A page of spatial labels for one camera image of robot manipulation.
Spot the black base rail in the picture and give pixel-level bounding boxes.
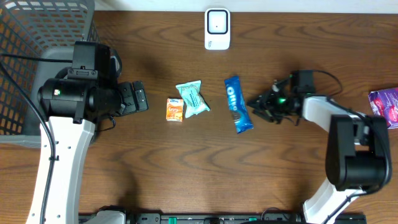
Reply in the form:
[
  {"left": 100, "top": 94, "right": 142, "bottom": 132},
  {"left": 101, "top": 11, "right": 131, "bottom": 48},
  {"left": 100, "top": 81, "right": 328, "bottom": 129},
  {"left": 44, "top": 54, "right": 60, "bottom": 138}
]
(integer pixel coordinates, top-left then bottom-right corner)
[{"left": 77, "top": 212, "right": 368, "bottom": 224}]

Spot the white barcode scanner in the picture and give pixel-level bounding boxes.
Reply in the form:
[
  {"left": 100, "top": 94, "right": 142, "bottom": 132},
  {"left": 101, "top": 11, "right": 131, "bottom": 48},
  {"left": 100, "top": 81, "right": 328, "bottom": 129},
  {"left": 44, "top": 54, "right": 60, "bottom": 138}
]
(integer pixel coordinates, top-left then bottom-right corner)
[{"left": 204, "top": 8, "right": 231, "bottom": 50}]

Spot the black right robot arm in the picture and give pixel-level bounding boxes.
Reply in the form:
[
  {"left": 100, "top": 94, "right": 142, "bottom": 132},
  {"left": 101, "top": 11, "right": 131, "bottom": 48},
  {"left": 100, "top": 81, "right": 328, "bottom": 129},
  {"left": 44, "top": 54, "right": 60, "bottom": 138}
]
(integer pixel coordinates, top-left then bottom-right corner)
[{"left": 247, "top": 70, "right": 392, "bottom": 223}]

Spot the orange snack packet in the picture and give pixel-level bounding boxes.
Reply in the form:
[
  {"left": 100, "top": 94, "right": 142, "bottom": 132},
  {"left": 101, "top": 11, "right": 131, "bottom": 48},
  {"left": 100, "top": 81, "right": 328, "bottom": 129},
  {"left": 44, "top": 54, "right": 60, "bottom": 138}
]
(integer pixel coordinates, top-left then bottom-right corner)
[{"left": 165, "top": 98, "right": 184, "bottom": 122}]

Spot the blue oreo cookie pack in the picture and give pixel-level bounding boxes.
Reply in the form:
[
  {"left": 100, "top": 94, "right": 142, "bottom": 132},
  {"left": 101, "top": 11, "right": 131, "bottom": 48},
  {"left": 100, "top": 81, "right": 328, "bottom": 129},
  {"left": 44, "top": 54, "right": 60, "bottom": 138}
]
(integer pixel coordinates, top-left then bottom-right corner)
[{"left": 224, "top": 76, "right": 254, "bottom": 134}]

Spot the red purple liner packet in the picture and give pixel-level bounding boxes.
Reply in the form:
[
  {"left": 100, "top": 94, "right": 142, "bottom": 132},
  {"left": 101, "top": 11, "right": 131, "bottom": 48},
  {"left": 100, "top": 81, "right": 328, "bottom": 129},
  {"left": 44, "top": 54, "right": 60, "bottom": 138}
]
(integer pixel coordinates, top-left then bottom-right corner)
[{"left": 368, "top": 88, "right": 397, "bottom": 129}]

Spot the dark grey plastic mesh basket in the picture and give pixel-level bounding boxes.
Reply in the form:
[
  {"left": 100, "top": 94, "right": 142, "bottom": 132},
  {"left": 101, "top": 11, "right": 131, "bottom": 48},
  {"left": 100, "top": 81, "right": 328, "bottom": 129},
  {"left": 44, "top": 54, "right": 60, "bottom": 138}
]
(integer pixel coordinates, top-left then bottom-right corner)
[{"left": 1, "top": 0, "right": 100, "bottom": 148}]

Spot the mint green wipes packet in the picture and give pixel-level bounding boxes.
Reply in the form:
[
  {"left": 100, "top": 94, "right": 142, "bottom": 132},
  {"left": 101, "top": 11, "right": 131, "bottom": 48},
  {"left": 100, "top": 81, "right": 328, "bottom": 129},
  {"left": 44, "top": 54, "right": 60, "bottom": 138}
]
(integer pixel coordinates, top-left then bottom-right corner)
[{"left": 176, "top": 80, "right": 210, "bottom": 118}]

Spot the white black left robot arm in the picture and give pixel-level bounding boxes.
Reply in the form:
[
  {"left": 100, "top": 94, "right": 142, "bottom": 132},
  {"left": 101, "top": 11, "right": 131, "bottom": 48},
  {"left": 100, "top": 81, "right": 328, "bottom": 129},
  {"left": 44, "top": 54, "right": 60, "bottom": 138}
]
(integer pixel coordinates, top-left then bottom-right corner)
[{"left": 27, "top": 41, "right": 149, "bottom": 223}]

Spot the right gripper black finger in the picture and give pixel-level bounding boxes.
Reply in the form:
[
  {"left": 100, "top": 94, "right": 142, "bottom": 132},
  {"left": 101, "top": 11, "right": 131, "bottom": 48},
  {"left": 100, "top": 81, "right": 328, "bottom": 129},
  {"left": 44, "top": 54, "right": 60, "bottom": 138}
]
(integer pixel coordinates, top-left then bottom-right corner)
[
  {"left": 247, "top": 93, "right": 269, "bottom": 108},
  {"left": 253, "top": 110, "right": 275, "bottom": 122}
]

